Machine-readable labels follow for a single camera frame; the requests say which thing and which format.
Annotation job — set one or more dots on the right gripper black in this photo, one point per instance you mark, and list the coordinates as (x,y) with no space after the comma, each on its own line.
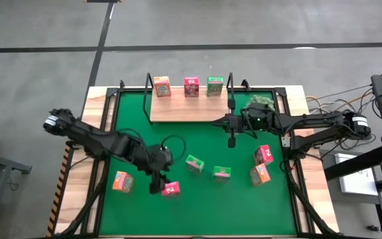
(235,124)

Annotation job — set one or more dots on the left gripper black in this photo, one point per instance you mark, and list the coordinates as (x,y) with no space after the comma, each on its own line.
(157,182)

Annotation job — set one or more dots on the red Froot Loops cereal box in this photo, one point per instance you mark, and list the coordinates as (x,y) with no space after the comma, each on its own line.
(172,189)
(191,87)
(264,155)

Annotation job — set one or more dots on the orange Mini Wheats cereal box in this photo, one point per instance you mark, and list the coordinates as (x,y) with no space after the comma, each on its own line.
(260,174)
(123,182)
(162,86)

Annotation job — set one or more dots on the green Apple Jacks cereal box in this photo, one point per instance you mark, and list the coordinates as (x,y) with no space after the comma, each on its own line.
(195,162)
(214,86)
(221,172)

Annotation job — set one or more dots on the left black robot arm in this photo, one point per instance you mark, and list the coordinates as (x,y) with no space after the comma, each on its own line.
(95,139)

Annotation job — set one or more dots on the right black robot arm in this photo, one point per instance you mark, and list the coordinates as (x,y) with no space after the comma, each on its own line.
(310,121)

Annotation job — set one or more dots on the wooden shelf board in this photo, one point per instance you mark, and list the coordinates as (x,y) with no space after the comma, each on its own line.
(177,109)

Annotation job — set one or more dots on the small potted green plant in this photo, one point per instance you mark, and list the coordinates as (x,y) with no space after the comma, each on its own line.
(260,99)

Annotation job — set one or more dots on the green table mat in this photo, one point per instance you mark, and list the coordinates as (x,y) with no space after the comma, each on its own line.
(194,212)

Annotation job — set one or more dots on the orange black striped strip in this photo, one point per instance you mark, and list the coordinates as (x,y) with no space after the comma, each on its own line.
(58,194)

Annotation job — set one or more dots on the black diagonal metal bar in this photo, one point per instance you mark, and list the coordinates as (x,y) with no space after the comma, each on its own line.
(353,163)

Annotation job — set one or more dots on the white paper sheet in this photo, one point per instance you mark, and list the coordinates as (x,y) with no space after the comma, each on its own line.
(356,184)

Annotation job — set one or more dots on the small black floor object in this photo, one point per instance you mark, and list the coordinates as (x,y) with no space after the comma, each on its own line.
(373,228)

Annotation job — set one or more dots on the black metal shelf bracket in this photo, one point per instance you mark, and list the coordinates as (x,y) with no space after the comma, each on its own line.
(145,96)
(231,94)

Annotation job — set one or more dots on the black metal table frame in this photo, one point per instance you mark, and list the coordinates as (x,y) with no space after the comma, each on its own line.
(112,92)

